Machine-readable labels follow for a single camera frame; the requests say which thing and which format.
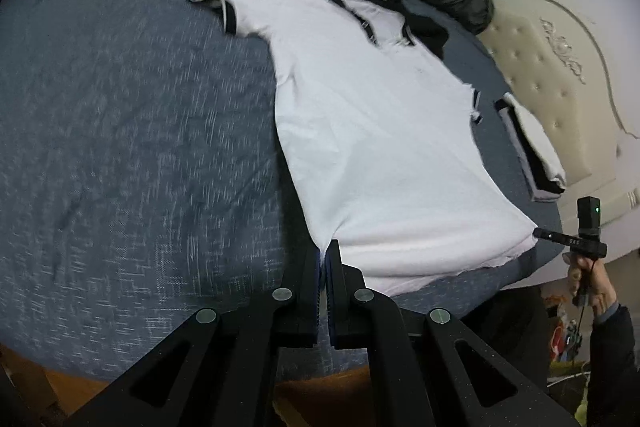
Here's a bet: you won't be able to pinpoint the cream tufted headboard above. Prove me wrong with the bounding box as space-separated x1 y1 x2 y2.
472 0 640 268

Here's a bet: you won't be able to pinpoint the stack of folded clothes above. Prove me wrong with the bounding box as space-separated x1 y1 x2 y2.
495 101 563 195

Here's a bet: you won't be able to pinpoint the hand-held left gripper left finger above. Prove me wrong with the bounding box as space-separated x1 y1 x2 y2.
65 247 321 427

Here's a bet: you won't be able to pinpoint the white polo shirt black trim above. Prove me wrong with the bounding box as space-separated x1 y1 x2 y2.
187 0 537 298

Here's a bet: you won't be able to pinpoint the person's right forearm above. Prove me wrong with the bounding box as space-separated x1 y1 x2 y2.
582 304 640 427

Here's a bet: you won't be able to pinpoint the colourful clutter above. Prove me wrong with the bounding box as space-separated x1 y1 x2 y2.
544 294 592 413

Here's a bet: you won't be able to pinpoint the black garment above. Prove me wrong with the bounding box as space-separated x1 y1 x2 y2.
400 0 451 60

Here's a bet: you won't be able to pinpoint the person's right hand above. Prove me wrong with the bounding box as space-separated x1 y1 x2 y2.
562 253 621 325

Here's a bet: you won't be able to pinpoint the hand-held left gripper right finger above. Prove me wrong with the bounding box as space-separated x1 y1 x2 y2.
327 239 581 427

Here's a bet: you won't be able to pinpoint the folded white and black clothes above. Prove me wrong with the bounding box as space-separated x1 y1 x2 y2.
502 92 567 188
497 107 563 202

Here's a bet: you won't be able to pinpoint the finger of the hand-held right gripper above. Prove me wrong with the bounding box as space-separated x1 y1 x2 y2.
532 227 567 249

